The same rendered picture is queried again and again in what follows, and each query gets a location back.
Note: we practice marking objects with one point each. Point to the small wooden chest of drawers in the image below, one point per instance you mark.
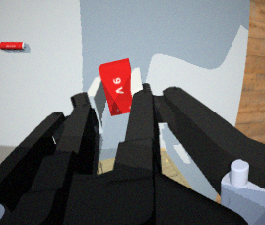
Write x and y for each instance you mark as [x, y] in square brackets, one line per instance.
[179, 174]

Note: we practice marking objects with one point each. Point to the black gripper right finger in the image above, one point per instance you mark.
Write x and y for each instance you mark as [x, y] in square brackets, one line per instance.
[232, 163]

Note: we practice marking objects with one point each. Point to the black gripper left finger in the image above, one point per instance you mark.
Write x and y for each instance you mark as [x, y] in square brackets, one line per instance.
[34, 180]

